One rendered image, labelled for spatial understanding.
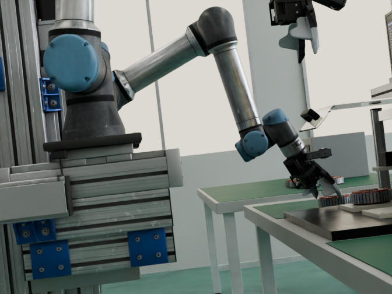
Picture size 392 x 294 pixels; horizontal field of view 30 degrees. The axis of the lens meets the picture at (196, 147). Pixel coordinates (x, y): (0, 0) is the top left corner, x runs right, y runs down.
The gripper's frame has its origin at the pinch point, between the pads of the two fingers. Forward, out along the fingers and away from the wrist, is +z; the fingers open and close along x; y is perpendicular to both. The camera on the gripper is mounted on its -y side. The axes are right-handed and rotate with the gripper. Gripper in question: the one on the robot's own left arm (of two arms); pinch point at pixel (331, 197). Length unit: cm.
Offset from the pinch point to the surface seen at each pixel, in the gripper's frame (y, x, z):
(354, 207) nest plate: 18.7, 39.6, -10.4
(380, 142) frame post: -11.8, 22.8, -12.0
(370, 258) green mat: 55, 94, -28
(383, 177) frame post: -5.8, 23.3, -3.3
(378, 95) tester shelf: -17.3, 26.5, -25.0
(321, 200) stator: 3.8, 0.4, -1.6
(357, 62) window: -289, -324, 65
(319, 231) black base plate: 40, 55, -20
